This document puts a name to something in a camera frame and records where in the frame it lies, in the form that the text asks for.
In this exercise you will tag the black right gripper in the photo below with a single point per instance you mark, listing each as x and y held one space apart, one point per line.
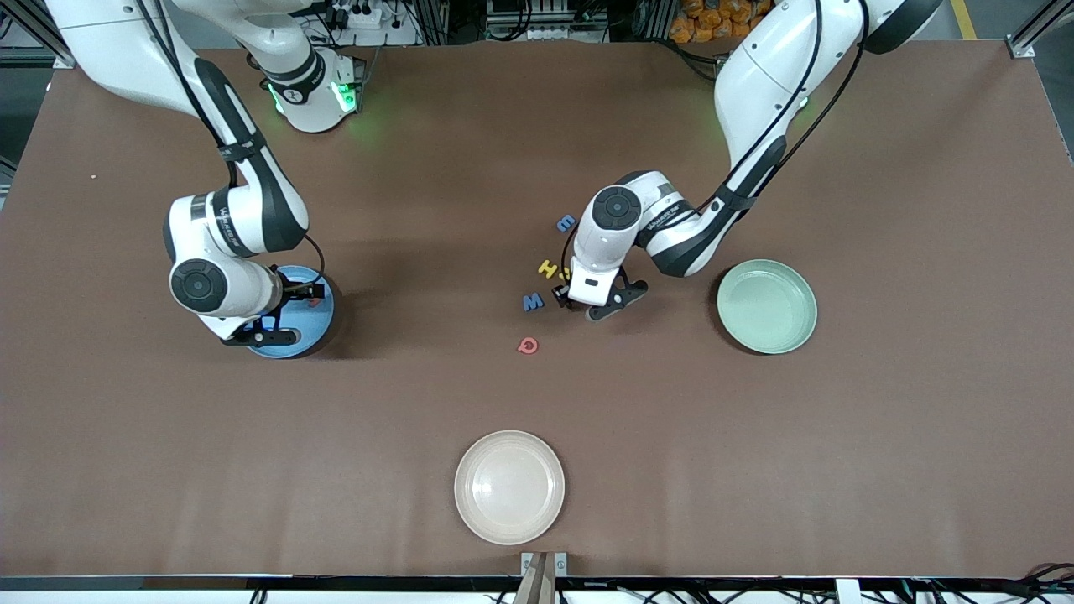
295 291

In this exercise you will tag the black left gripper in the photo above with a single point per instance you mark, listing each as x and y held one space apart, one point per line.
560 296

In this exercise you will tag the blue foam letter W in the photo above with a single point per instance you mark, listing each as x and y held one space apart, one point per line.
533 303

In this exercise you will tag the blue foam letter E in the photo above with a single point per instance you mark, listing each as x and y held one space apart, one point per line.
566 223

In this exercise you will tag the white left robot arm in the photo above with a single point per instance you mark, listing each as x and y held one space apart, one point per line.
755 84

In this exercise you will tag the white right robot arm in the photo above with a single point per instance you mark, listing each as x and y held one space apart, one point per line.
201 226

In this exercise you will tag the yellow foam letter H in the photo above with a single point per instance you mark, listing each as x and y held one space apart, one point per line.
548 268

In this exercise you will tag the blue plate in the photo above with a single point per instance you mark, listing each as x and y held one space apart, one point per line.
315 331

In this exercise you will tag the red foam letter Q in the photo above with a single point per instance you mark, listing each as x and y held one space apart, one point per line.
520 346

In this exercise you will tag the brown table cover sheet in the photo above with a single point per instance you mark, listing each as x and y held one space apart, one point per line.
210 461

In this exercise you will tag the beige plate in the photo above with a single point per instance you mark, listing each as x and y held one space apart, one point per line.
509 486

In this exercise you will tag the pale green plate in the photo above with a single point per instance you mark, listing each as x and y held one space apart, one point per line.
768 306

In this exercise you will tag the grey equipment rack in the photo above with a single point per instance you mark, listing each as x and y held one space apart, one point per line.
545 21

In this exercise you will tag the white power strip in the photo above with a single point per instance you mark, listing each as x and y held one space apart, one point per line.
361 18

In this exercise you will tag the orange bag pile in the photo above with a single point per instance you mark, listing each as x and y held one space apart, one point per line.
696 29

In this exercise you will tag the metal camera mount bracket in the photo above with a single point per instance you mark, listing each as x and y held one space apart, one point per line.
537 583

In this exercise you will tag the black table edge rail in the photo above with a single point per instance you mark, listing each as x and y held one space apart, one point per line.
377 583

